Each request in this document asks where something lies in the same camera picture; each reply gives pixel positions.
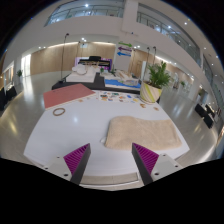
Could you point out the pink flat board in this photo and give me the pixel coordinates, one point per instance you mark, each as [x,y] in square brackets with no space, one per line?
[66,95]

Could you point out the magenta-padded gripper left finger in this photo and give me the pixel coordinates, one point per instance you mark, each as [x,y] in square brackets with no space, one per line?
[77,158]

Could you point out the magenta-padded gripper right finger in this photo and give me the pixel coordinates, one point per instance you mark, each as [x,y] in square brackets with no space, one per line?
[146,160]

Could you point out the purple arrow sign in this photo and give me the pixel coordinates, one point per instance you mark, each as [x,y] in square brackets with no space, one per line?
[124,49]

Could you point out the potted plant in striped pot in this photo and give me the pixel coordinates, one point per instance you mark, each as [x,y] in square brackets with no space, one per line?
[150,91]

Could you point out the blue arrow sign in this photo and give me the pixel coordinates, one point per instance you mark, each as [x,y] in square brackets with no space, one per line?
[123,54]

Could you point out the small wooden cutout piece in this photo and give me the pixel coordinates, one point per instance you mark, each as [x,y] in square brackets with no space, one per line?
[143,105]

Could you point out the sheet with colourful stickers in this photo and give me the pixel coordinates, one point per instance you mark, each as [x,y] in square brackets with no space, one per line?
[115,96]

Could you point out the beige model on blue mat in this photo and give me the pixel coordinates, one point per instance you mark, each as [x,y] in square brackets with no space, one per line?
[126,78]

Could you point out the blue mat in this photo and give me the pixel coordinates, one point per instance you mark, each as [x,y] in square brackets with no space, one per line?
[111,83]

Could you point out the black piano with purple screen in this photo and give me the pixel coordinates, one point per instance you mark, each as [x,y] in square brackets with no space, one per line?
[95,60]

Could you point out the green arrow sign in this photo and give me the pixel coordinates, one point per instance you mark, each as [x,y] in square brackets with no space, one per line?
[125,44]

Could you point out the group of black chairs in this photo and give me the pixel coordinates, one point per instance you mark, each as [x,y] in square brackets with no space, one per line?
[203,111]

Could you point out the beige fluffy towel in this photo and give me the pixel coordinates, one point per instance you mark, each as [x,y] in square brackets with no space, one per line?
[143,133]

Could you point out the round wooden disc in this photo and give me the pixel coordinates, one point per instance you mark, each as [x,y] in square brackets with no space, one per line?
[156,108]

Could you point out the small green indoor plant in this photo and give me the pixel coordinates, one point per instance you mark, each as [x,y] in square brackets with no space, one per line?
[19,72]

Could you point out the white architectural model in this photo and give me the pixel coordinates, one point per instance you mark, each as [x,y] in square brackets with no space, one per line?
[80,76]

